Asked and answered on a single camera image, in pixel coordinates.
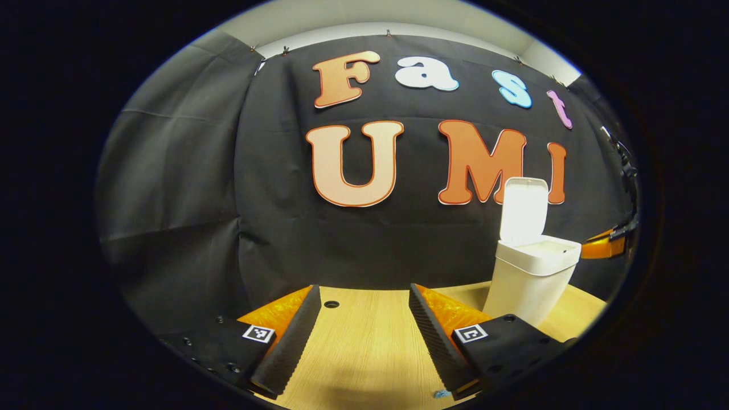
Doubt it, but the white desktop garbage bin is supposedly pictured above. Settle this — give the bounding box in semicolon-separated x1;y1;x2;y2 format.
483;177;583;328

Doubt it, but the wooden desktop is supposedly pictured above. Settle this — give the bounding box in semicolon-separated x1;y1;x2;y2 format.
236;282;609;410

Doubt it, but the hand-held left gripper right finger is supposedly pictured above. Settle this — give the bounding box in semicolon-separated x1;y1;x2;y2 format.
408;283;576;401

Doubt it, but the black backdrop cloth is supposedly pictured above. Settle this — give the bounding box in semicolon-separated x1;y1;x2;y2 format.
94;28;638;337

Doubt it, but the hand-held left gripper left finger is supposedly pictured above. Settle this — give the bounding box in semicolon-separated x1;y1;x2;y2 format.
159;285;322;399

